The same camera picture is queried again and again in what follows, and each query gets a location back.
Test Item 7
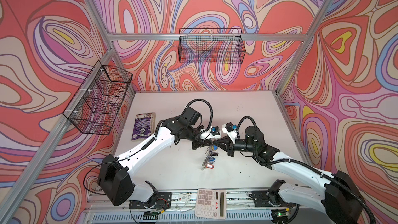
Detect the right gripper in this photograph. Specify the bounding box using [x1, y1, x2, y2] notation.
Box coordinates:
[214, 136, 257, 158]

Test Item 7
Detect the purple book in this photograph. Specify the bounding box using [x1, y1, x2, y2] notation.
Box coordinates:
[132, 112, 155, 141]

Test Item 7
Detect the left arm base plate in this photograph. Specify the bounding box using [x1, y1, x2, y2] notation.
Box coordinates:
[129, 191, 172, 210]

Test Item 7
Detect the small white label card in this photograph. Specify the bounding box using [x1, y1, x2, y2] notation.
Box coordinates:
[178, 194, 191, 204]

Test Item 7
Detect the wire basket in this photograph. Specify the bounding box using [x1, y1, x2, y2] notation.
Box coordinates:
[63, 61, 133, 135]
[178, 27, 246, 64]

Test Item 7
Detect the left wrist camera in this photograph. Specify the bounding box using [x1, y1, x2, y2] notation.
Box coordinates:
[199, 126, 221, 140]

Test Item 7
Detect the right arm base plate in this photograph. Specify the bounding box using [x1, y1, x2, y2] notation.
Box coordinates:
[248, 190, 296, 207]

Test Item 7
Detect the back wire basket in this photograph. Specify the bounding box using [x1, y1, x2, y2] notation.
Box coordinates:
[178, 27, 246, 64]

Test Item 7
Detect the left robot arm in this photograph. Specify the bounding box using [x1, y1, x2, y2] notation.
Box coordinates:
[97, 99, 212, 206]

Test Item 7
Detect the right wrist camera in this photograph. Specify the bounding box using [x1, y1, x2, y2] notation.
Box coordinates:
[221, 122, 238, 144]

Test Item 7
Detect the left wire basket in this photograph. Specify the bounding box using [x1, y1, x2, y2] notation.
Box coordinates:
[63, 61, 133, 135]

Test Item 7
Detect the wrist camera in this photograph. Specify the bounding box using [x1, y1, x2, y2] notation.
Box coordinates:
[221, 122, 238, 144]
[199, 126, 221, 140]

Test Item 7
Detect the round keyring disc with keys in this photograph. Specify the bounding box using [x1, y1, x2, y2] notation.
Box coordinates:
[202, 145, 218, 171]

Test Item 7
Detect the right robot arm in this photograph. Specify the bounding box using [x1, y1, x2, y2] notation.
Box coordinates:
[208, 116, 376, 224]

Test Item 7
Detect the white pink calculator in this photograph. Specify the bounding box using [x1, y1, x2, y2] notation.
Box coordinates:
[194, 188, 227, 220]

